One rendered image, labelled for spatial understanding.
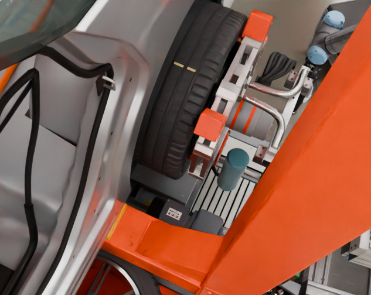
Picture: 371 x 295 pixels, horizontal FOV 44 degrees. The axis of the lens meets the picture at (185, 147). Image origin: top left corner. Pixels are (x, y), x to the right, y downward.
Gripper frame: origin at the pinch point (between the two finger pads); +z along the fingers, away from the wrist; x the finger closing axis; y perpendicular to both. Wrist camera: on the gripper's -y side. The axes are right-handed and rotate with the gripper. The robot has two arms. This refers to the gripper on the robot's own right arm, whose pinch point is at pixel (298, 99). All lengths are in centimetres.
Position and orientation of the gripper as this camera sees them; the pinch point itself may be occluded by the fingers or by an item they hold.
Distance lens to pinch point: 186.7
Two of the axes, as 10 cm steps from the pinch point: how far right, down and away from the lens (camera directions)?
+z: -4.1, 8.1, -4.2
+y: 0.9, -4.3, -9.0
